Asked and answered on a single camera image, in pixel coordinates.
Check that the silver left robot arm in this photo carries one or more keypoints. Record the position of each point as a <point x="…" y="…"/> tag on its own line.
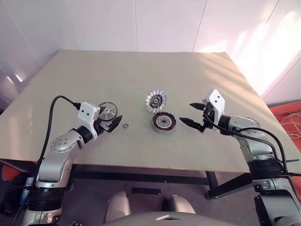
<point x="58" y="143"/>

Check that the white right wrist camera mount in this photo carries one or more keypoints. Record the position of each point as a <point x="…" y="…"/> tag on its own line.
<point x="217" y="101"/>

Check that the orange cloth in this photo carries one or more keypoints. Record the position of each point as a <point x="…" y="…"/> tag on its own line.
<point x="11" y="170"/>

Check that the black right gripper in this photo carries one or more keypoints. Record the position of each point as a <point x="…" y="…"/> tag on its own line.
<point x="208" y="117"/>

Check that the silver rotor with magnets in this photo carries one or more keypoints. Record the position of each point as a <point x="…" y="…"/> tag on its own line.
<point x="156" y="100"/>

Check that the grey robot torso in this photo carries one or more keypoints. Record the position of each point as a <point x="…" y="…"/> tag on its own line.
<point x="150" y="220"/>

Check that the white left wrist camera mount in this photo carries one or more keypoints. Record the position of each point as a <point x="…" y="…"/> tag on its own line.
<point x="87" y="113"/>

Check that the copper wound stator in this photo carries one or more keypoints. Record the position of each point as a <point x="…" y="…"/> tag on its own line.
<point x="163" y="121"/>

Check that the blue plastic item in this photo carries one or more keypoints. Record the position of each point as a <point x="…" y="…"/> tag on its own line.
<point x="28" y="190"/>

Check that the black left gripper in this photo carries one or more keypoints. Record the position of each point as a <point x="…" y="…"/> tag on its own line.
<point x="102" y="126"/>

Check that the black metal table frame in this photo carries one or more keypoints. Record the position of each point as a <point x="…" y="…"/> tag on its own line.
<point x="131" y="177"/>

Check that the black floor tape strip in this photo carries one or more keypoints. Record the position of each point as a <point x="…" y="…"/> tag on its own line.
<point x="145" y="191"/>

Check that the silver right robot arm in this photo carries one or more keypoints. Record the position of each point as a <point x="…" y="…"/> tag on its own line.
<point x="254" y="141"/>

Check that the rounded grey robot foot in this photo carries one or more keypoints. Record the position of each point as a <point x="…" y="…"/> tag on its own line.
<point x="178" y="204"/>
<point x="118" y="204"/>

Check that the silver disc part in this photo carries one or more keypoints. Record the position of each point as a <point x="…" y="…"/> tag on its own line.
<point x="109" y="113"/>

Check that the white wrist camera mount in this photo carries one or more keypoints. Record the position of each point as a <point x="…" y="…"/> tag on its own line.
<point x="217" y="101"/>
<point x="87" y="113"/>

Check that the black bag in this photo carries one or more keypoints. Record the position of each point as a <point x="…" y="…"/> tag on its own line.
<point x="11" y="195"/>

